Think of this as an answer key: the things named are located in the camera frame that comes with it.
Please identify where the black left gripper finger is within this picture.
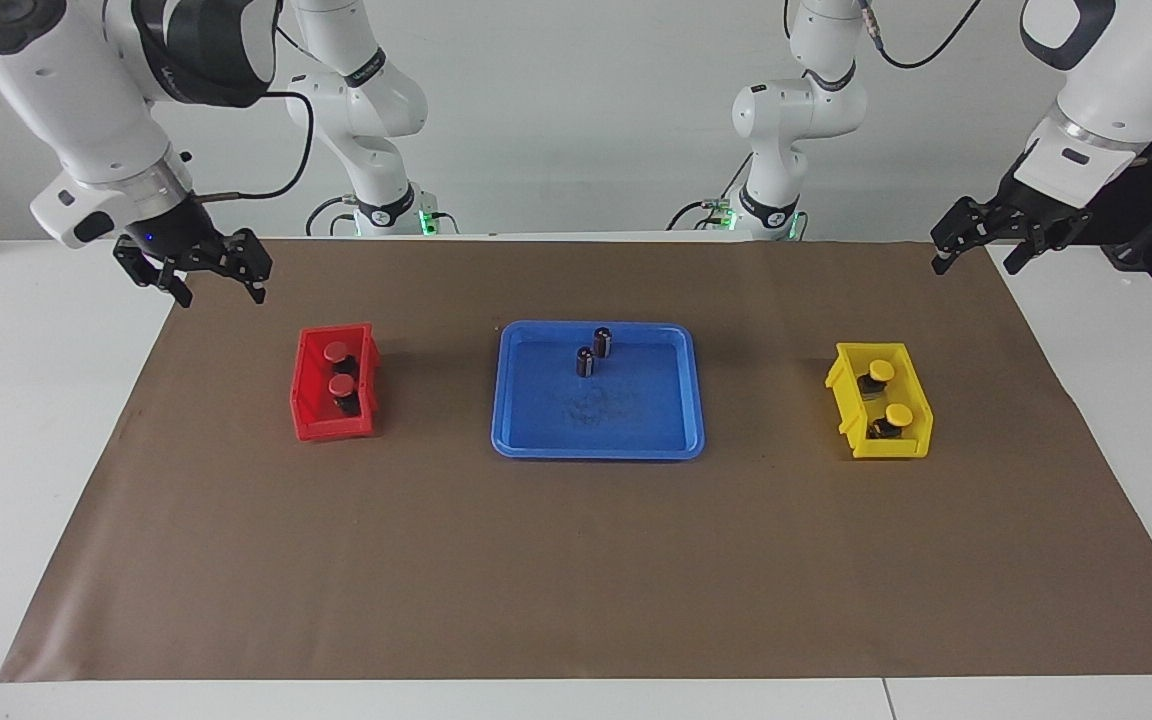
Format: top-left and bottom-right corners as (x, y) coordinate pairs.
(1003, 215), (1072, 276)
(931, 197), (985, 276)

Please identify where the brown table mat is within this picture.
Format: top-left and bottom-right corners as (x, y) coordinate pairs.
(0, 237), (1152, 684)

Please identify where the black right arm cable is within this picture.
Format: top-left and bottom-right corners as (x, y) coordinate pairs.
(191, 90), (317, 203)

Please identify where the red plastic bin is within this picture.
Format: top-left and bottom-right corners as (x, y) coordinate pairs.
(290, 322), (380, 443)

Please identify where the yellow plastic bin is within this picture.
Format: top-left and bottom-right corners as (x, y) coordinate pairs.
(825, 342), (935, 461)

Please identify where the black left base cable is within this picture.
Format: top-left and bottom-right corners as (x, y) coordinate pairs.
(666, 150), (752, 233)

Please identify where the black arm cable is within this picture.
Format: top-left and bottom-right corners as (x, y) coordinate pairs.
(856, 0), (985, 71)
(191, 90), (317, 203)

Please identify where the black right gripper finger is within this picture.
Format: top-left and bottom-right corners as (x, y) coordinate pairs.
(224, 229), (273, 304)
(114, 238), (195, 308)

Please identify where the blue plastic tray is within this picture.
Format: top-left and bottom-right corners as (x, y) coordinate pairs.
(491, 320), (707, 461)

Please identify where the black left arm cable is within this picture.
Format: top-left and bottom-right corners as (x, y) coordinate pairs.
(856, 0), (985, 71)

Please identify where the black right base cable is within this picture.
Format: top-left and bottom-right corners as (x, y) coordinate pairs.
(304, 193), (362, 238)

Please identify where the black base cable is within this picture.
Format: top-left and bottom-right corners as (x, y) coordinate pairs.
(304, 193), (362, 238)
(666, 150), (752, 233)

